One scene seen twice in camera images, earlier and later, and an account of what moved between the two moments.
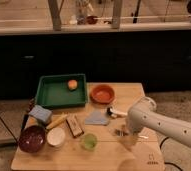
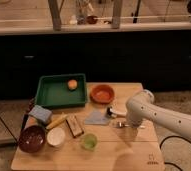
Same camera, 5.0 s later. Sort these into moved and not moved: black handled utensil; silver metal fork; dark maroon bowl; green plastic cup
Moved: silver metal fork
Not moved: green plastic cup; dark maroon bowl; black handled utensil
